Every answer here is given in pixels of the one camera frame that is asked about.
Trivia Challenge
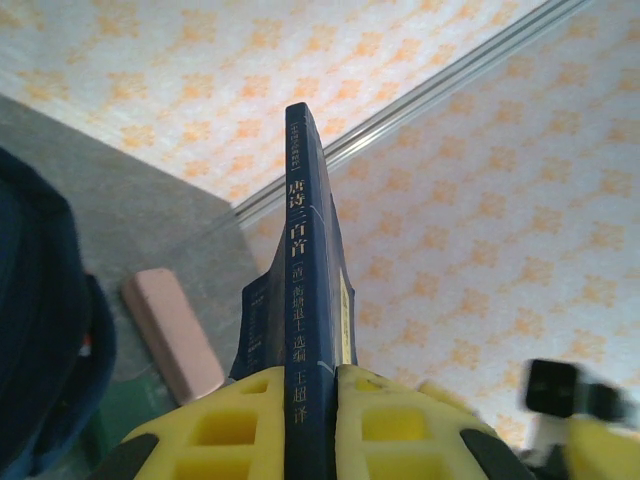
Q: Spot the dark blue book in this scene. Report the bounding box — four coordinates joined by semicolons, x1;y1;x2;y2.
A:
228;102;360;480

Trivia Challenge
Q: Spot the navy blue backpack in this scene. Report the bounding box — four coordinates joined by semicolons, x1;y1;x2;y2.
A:
0;147;117;480

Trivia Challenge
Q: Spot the pink pencil case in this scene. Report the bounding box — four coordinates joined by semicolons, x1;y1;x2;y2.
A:
122;267;226;406

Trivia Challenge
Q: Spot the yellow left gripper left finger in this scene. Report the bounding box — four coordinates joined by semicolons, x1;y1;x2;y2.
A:
102;364;286;480

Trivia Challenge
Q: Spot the aluminium frame corner post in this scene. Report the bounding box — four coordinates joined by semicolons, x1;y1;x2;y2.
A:
232;0;601;231

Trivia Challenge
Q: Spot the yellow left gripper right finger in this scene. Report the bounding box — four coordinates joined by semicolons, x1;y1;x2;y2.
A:
335;363;539;480

